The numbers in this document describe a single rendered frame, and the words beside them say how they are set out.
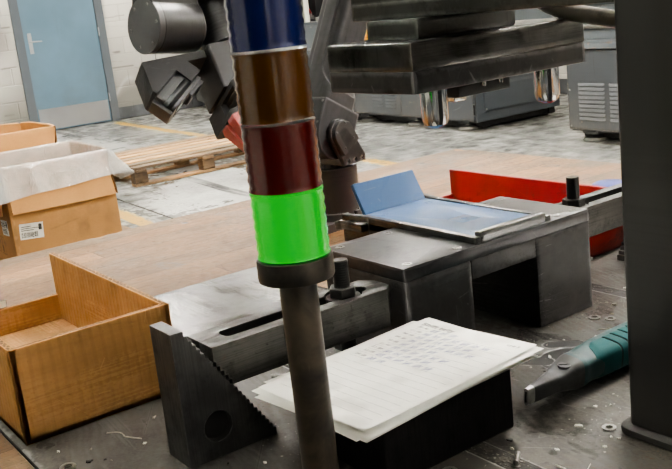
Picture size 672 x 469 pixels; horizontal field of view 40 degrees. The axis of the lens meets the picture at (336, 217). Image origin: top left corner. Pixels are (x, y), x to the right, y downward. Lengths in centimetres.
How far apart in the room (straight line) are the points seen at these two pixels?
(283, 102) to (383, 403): 19
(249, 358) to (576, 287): 31
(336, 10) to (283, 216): 73
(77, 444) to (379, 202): 33
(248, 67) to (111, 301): 39
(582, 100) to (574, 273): 603
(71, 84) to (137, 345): 1120
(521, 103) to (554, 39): 725
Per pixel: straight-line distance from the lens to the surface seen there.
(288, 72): 45
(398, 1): 71
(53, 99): 1182
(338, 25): 115
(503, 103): 786
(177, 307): 86
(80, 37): 1192
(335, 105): 112
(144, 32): 99
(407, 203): 85
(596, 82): 670
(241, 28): 45
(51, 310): 94
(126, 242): 124
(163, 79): 97
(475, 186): 112
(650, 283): 56
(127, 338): 70
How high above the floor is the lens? 118
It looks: 13 degrees down
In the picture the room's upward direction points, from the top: 6 degrees counter-clockwise
